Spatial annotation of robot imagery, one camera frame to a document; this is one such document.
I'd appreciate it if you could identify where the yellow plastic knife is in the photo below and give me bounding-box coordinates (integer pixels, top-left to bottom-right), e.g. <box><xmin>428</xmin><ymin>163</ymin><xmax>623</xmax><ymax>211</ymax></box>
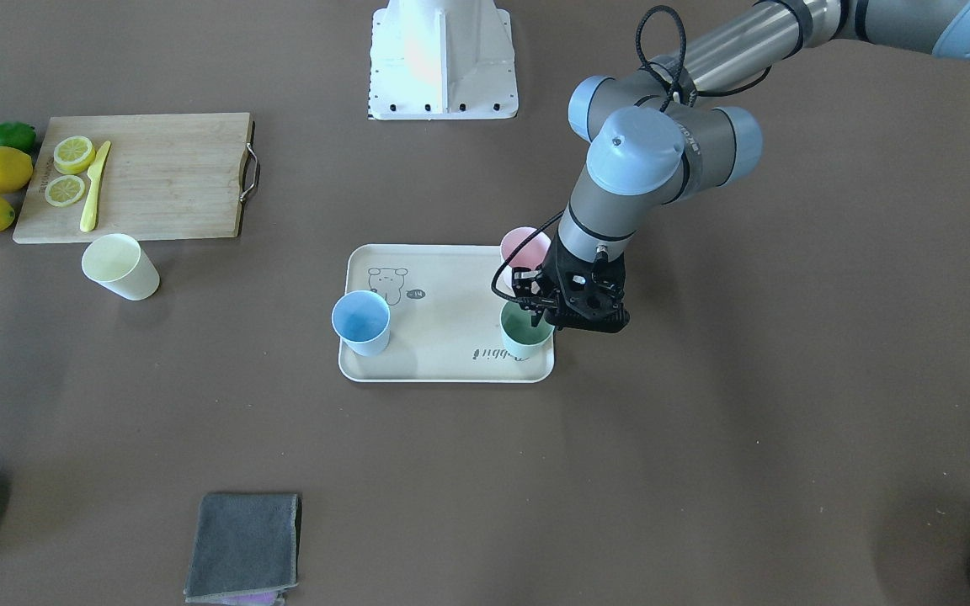
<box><xmin>78</xmin><ymin>141</ymin><xmax>112</xmax><ymax>233</ymax></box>

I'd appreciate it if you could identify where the lemon slice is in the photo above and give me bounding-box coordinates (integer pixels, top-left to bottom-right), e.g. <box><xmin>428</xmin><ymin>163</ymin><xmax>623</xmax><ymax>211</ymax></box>
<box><xmin>51</xmin><ymin>136</ymin><xmax>96</xmax><ymax>175</ymax></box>
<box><xmin>43</xmin><ymin>175</ymin><xmax>88</xmax><ymax>208</ymax></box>

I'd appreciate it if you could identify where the cream rabbit tray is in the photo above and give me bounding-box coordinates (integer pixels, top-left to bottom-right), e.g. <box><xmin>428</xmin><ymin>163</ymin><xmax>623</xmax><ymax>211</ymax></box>
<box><xmin>338</xmin><ymin>244</ymin><xmax>555</xmax><ymax>384</ymax></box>

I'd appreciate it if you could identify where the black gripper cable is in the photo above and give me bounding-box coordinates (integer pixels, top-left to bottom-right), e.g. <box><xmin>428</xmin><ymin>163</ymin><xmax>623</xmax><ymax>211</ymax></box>
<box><xmin>490</xmin><ymin>5</ymin><xmax>774</xmax><ymax>302</ymax></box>

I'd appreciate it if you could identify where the bamboo cutting board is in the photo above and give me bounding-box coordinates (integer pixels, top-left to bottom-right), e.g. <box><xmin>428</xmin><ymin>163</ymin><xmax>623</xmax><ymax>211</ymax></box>
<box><xmin>13</xmin><ymin>112</ymin><xmax>257</xmax><ymax>244</ymax></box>

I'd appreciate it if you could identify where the grey folded cloth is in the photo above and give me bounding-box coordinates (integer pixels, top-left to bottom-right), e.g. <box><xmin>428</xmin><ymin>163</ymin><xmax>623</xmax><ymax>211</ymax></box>
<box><xmin>184</xmin><ymin>492</ymin><xmax>301</xmax><ymax>605</ymax></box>

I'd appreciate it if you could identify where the pink plastic cup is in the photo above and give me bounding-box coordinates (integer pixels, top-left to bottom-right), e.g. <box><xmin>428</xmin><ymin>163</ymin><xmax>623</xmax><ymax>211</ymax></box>
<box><xmin>498</xmin><ymin>226</ymin><xmax>552</xmax><ymax>295</ymax></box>

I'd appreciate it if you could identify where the cream yellow plastic cup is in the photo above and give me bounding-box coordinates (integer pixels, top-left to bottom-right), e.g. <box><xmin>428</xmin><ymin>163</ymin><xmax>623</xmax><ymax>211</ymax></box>
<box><xmin>81</xmin><ymin>233</ymin><xmax>161</xmax><ymax>300</ymax></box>

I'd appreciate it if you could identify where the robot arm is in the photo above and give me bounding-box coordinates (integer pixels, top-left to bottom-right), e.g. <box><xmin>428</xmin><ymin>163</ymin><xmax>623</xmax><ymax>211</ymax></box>
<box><xmin>505</xmin><ymin>1</ymin><xmax>970</xmax><ymax>333</ymax></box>

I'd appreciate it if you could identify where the blue plastic cup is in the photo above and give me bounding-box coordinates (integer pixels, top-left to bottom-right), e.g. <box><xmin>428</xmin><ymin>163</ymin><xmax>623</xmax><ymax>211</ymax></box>
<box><xmin>331</xmin><ymin>290</ymin><xmax>392</xmax><ymax>357</ymax></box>

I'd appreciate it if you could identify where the green plastic cup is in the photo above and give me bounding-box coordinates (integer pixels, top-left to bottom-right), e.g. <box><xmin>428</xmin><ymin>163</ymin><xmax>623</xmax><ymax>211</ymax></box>
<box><xmin>499</xmin><ymin>300</ymin><xmax>554</xmax><ymax>360</ymax></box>

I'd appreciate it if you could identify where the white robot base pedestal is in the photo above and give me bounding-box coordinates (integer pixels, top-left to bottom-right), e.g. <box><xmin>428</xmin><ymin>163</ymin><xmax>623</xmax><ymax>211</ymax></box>
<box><xmin>367</xmin><ymin>1</ymin><xmax>520</xmax><ymax>120</ymax></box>

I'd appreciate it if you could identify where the green lime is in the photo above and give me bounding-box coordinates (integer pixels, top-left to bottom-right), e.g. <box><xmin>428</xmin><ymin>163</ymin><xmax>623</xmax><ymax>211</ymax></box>
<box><xmin>0</xmin><ymin>120</ymin><xmax>37</xmax><ymax>153</ymax></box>

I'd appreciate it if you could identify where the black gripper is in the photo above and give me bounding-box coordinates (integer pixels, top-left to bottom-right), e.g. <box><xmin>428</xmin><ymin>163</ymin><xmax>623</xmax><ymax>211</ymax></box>
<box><xmin>511</xmin><ymin>235</ymin><xmax>630</xmax><ymax>333</ymax></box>

